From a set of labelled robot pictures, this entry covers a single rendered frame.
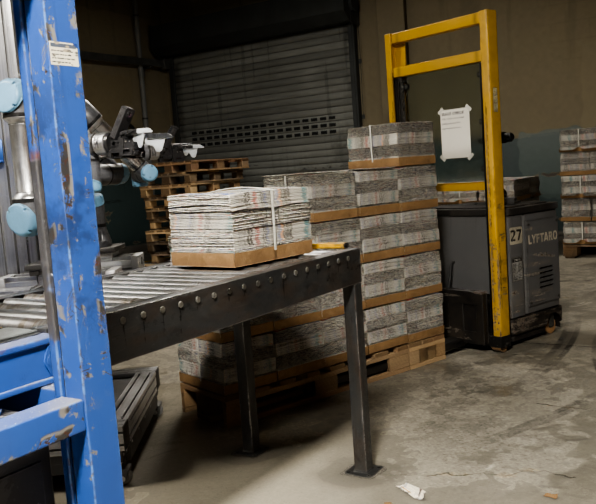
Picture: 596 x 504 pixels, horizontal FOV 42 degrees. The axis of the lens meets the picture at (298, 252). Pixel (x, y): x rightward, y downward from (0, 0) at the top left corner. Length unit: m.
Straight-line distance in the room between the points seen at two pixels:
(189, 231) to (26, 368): 1.01
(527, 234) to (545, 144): 5.34
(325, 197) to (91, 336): 2.30
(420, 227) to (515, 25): 6.23
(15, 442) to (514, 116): 9.01
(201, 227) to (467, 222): 2.46
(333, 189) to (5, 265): 1.51
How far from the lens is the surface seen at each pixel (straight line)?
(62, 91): 1.44
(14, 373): 1.56
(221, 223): 2.34
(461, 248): 4.64
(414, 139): 4.10
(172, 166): 10.00
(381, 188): 3.89
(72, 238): 1.43
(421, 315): 4.14
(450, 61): 4.47
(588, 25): 9.85
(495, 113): 4.30
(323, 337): 3.67
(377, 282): 3.88
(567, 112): 9.82
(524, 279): 4.61
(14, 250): 3.13
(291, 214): 2.51
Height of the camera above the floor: 1.09
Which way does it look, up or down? 6 degrees down
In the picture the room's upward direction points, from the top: 4 degrees counter-clockwise
